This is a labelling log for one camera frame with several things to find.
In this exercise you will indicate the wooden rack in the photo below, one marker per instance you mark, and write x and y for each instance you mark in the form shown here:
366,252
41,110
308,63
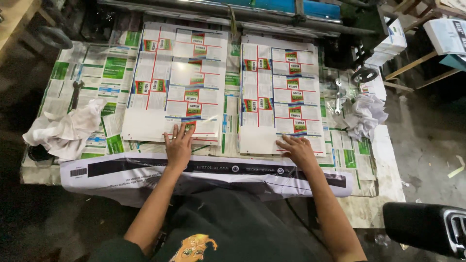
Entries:
422,62

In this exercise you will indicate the large black handwheel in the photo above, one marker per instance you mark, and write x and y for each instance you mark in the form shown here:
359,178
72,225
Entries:
54,37

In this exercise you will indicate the white paper stack black print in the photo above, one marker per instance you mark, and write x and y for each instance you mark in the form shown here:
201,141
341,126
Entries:
446,36

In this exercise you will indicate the wooden board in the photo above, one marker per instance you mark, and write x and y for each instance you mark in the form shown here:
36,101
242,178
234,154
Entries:
16,18

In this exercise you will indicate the crumpled white rag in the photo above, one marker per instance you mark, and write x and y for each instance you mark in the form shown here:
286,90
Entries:
364,114

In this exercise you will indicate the black seat with chrome part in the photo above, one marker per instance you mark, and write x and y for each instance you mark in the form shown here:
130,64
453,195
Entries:
424,227

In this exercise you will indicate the green printed sheets table cover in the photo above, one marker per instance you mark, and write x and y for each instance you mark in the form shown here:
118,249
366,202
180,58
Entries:
105,69

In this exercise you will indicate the large white cloth rag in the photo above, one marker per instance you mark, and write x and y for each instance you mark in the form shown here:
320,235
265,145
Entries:
65,131

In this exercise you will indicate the small black handwheel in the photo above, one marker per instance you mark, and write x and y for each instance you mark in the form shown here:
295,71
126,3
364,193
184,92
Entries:
364,75

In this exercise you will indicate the printing machine with blue roller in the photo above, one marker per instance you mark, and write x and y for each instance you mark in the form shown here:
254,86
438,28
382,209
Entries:
255,14

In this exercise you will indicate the person's dark shirt orange print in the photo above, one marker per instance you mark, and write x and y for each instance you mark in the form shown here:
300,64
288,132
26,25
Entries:
233,225

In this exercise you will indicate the narrow stack of label sheets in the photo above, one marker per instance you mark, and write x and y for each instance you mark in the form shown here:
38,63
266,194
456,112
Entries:
265,91

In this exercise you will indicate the person's right hand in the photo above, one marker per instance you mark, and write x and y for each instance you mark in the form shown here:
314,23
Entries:
301,153

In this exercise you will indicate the black round bowl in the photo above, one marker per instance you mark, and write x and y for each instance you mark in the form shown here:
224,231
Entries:
38,154

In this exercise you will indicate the yellowish paper scrap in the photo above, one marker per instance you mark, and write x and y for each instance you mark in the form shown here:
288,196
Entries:
457,169

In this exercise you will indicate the black wrench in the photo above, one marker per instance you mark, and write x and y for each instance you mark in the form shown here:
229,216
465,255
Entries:
76,94

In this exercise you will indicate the silver wrench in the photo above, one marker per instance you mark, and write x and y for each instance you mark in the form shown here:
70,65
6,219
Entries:
338,96

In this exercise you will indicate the white paper stack blue print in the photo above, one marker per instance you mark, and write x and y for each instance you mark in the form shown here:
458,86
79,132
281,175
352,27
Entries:
391,42

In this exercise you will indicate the wide stack of label sheets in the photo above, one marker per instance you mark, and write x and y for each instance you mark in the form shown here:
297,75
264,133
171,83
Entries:
160,80

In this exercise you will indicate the person's left hand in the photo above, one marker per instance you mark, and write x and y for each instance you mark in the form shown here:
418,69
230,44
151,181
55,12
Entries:
179,149

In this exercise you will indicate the small pile of label sheets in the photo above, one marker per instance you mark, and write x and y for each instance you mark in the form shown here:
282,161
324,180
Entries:
373,87

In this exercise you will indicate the white plastic sheet black stripe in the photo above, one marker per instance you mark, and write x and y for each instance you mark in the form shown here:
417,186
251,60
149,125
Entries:
225,174

